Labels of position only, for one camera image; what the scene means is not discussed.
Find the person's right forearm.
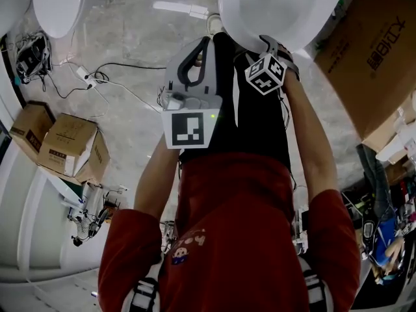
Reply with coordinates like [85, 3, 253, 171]
[281, 73, 342, 204]

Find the black white shoulder strap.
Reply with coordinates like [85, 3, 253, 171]
[128, 276, 160, 312]
[300, 255, 334, 312]

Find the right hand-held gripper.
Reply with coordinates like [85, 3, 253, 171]
[244, 34, 301, 96]

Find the white panelled door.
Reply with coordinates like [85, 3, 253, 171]
[0, 138, 101, 284]

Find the black floor cable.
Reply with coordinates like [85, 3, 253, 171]
[94, 62, 167, 84]

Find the green bottle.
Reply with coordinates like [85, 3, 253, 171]
[331, 0, 346, 21]

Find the open cardboard box white label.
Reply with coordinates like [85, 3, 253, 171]
[36, 112, 111, 185]

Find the white toilet with tank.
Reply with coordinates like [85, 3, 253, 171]
[31, 0, 126, 40]

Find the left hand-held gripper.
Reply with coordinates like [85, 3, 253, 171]
[161, 36, 224, 150]

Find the cardboard box dark label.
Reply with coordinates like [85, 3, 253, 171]
[8, 100, 57, 164]

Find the white power strip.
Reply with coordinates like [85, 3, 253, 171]
[75, 65, 98, 90]

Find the large brown cardboard box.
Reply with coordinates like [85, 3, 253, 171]
[311, 0, 416, 154]

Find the folded white paper strip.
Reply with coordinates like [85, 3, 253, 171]
[376, 107, 416, 165]

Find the person's left forearm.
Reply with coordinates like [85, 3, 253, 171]
[133, 135, 181, 220]

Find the black device with cables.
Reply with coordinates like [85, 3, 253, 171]
[15, 32, 53, 85]

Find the person's right hand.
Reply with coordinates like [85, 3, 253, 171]
[278, 44, 294, 66]

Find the person's light shoe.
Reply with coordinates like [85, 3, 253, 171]
[207, 12, 226, 34]

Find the person's red shirt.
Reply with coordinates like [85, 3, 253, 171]
[97, 152, 361, 312]

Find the white curved panel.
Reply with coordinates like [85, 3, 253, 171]
[37, 166, 90, 209]

